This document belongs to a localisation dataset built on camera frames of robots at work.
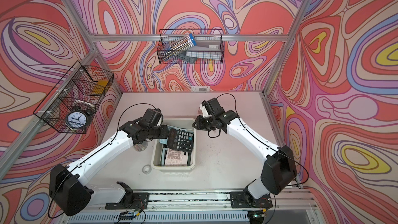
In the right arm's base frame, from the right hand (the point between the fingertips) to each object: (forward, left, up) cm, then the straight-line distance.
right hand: (197, 129), depth 80 cm
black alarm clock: (-1, +52, +15) cm, 54 cm away
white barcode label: (+47, -3, -16) cm, 50 cm away
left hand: (0, +16, -2) cm, 16 cm away
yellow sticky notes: (+17, +50, +16) cm, 55 cm away
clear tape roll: (-14, +28, -17) cm, 36 cm away
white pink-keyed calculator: (-11, +11, -11) cm, 19 cm away
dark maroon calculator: (-2, +9, -8) cm, 12 cm away
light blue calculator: (-3, +18, -6) cm, 19 cm away
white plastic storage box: (-6, +22, -12) cm, 26 cm away
